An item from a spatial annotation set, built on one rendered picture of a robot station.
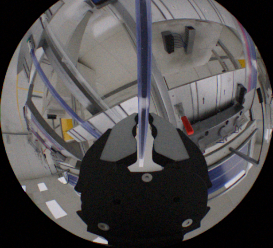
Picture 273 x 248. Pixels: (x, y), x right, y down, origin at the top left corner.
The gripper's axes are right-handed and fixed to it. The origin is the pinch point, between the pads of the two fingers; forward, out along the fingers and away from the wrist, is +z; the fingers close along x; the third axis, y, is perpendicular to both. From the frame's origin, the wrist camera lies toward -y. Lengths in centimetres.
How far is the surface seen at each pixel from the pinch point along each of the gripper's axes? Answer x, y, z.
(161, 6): 4.8, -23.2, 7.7
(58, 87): -75, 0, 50
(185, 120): 10.7, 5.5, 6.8
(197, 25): 34, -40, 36
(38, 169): -635, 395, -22
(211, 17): 20.3, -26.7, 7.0
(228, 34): 129, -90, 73
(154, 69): 2.6, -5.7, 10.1
